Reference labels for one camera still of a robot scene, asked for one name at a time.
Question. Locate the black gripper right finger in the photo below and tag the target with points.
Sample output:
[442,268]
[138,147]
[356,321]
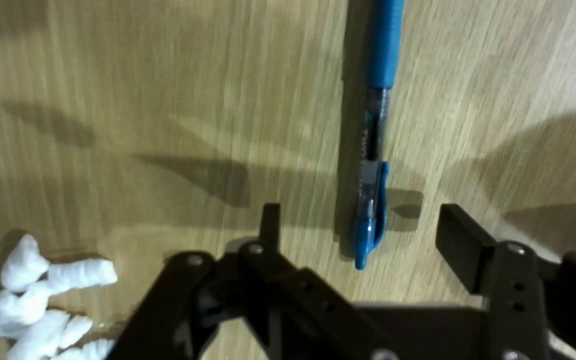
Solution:
[535,307]

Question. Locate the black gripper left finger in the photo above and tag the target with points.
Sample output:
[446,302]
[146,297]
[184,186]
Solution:
[269,307]

